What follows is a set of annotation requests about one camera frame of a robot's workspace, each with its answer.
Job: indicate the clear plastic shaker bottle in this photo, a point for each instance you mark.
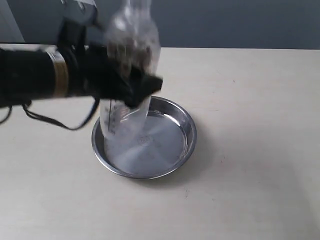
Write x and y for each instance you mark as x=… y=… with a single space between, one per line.
x=132 y=38

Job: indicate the round stainless steel tray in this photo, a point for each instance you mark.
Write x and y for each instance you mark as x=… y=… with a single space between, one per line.
x=166 y=142

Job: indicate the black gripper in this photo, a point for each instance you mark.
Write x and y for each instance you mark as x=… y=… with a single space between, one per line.
x=89 y=72

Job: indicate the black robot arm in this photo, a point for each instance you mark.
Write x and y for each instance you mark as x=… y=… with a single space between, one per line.
x=28 y=75

